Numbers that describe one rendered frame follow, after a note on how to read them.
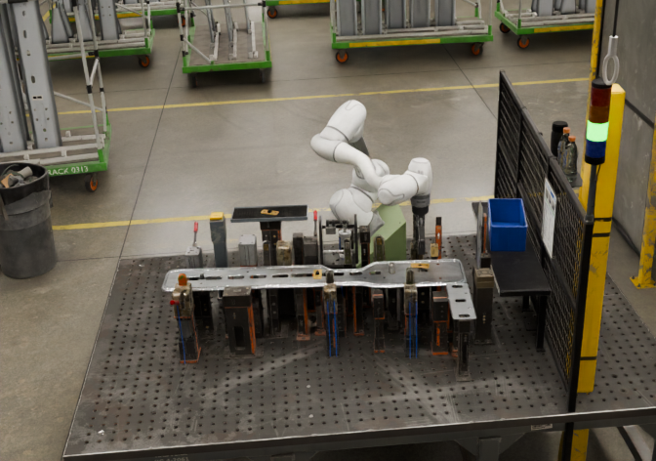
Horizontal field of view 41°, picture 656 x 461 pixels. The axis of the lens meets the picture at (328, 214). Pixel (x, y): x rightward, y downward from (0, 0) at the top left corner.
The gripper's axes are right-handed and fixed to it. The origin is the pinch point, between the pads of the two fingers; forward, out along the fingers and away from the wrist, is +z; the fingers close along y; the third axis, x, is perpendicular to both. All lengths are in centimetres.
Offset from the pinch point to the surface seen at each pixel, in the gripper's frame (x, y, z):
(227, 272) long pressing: -89, -5, 13
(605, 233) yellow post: 66, 53, -30
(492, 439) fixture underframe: 24, 66, 56
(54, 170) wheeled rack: -274, -316, 86
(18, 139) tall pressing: -312, -350, 71
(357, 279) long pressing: -28.7, 6.0, 13.4
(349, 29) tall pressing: -26, -694, 77
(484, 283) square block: 26.6, 16.9, 11.4
